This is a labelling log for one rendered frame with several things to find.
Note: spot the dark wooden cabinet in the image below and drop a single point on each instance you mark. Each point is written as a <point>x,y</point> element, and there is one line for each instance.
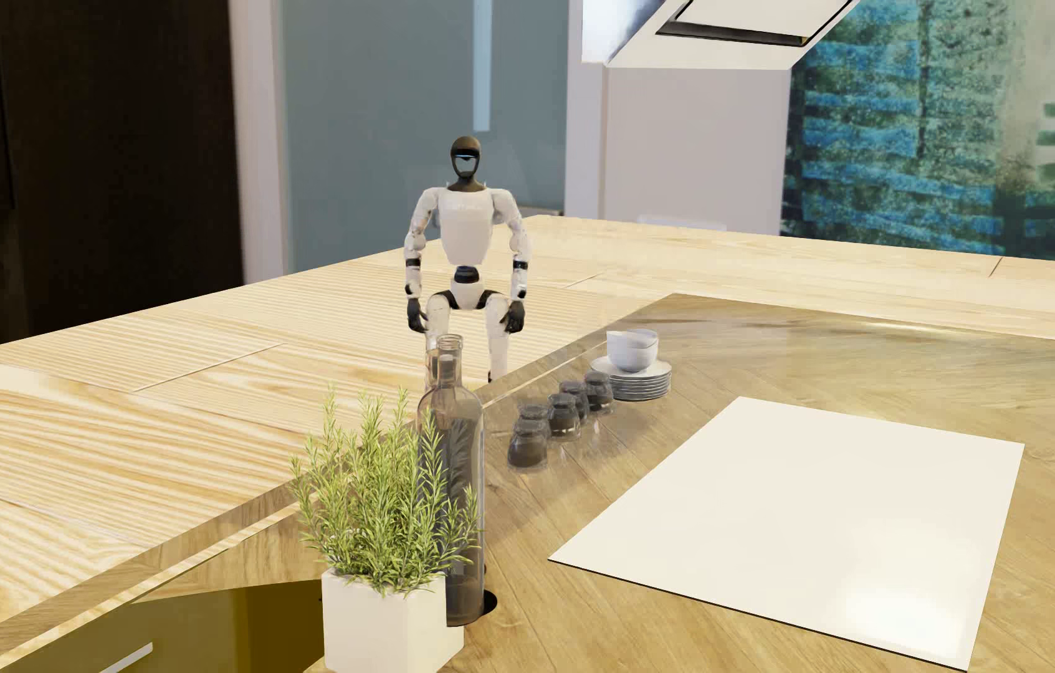
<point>69,149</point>

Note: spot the frosted glass door panel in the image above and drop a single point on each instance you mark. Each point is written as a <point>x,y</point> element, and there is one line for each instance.
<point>378,131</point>

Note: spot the white right robot leg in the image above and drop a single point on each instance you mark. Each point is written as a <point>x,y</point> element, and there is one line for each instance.
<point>438,313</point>

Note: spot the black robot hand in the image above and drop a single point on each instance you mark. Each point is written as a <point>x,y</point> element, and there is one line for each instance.
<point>416,316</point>
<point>514,318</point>

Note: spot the white bowl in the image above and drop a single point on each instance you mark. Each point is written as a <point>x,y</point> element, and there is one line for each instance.
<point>632,358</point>
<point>644,335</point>

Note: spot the white flat cooktop panel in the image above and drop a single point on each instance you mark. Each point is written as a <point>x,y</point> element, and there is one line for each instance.
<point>798,523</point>

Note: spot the white left robot leg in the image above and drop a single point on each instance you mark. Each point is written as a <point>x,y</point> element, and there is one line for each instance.
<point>496,336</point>

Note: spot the black robot head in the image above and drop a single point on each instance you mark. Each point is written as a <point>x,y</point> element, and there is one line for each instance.
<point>465,159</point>

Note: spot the green rosemary plant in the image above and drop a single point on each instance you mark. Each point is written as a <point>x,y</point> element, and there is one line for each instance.
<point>378,505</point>

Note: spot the white square plant pot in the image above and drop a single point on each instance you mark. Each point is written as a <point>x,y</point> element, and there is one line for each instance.
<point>378,626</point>

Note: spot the clear glass bottle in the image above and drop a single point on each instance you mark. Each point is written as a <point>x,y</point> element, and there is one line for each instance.
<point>452,449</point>

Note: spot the blue green wall picture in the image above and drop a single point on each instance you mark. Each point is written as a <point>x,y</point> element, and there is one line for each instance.
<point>938,131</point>

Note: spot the stack of white plates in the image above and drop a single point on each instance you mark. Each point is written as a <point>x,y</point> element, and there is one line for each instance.
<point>639,383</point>

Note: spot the white range hood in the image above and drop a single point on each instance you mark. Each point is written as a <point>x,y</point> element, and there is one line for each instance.
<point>723,33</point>

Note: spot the glass spice jar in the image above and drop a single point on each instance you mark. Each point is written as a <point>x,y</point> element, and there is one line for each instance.
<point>564,418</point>
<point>575,389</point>
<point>598,393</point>
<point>527,447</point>

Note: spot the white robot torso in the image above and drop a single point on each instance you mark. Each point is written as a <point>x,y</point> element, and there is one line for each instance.
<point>465,234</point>

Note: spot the white robot leg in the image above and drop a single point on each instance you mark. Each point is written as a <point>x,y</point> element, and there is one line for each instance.
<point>496,336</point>
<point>438,313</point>

